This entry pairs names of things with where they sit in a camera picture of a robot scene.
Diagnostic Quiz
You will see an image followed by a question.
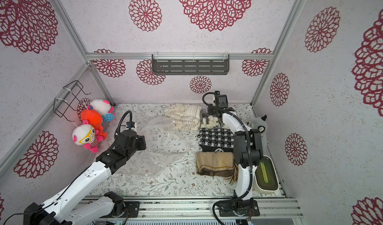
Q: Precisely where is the cream knitted scarf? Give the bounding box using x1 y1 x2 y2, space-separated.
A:
163 104 202 131

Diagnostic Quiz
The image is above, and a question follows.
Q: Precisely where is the black white houndstooth scarf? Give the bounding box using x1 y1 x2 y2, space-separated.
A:
198 128 234 153

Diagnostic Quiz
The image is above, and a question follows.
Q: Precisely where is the clear plastic vacuum bag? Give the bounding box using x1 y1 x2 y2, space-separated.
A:
117 116 191 177

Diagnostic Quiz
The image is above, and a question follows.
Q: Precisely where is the beige brown fringed scarf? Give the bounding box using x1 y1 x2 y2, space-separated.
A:
195 152 238 183

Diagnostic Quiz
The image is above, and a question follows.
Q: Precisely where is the grey cream plaid scarf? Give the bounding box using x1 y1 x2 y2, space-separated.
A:
200 108 225 129

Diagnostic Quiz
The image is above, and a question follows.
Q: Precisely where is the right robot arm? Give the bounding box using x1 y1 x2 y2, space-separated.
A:
207 104 263 202

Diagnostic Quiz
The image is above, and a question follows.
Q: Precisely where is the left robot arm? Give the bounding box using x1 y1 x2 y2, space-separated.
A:
23 129 146 225

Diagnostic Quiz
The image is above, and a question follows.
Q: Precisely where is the white pink plush toy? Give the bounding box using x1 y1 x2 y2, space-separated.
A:
87 99 115 122

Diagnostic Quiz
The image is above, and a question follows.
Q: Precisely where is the white plush doll with glasses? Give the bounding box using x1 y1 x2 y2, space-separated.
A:
72 122 104 153

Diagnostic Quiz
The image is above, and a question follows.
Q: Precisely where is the red orange plush toy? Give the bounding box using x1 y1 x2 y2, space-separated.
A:
80 109 107 139

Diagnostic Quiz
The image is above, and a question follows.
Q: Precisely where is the grey raccoon plush toy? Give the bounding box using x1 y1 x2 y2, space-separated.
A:
246 115 268 151

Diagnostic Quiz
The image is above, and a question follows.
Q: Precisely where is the white box with green inside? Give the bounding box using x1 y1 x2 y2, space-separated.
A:
253 156 279 195

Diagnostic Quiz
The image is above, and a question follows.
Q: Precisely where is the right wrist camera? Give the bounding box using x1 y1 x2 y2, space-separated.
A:
213 91 228 109

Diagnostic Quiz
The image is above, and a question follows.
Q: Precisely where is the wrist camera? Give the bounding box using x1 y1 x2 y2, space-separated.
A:
126 121 137 132
213 91 228 109

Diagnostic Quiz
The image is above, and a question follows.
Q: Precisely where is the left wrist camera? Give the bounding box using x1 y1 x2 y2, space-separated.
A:
126 121 137 132

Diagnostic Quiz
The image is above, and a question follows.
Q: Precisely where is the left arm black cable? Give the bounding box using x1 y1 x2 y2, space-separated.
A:
114 110 134 142

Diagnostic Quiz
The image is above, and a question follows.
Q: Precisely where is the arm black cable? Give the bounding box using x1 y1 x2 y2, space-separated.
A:
201 91 255 225
114 110 134 142

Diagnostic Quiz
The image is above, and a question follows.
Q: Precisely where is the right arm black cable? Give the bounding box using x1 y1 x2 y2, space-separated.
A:
201 91 255 225

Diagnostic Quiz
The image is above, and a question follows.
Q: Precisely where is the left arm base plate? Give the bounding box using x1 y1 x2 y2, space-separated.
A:
101 201 140 219

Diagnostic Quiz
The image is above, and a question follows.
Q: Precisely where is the grey wall shelf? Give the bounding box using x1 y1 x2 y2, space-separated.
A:
152 54 230 75

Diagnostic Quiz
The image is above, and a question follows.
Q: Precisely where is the black wire basket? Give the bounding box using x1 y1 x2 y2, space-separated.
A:
52 80 92 122

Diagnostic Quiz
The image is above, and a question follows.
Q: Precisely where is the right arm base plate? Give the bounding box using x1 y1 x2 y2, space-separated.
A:
218 198 260 217

